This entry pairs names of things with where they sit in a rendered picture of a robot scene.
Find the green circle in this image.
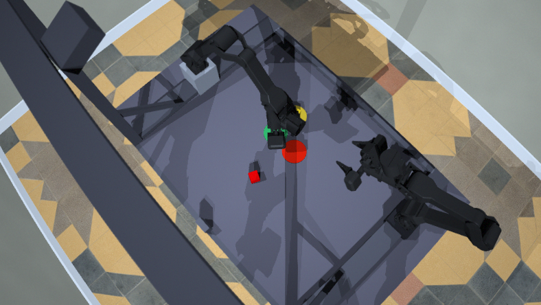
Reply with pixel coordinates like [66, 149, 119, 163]
[264, 125, 288, 141]

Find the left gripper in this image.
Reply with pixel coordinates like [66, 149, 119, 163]
[266, 112, 286, 150]

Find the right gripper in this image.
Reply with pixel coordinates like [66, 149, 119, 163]
[336, 134, 388, 191]

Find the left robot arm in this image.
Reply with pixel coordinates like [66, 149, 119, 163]
[180, 25, 306, 136]

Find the red block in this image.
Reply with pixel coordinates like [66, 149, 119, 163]
[248, 170, 260, 183]

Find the yellow circle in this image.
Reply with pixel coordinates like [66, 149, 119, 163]
[295, 105, 307, 121]

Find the red circle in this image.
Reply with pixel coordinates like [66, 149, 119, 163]
[282, 140, 306, 163]

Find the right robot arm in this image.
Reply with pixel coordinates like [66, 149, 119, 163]
[360, 142, 501, 251]

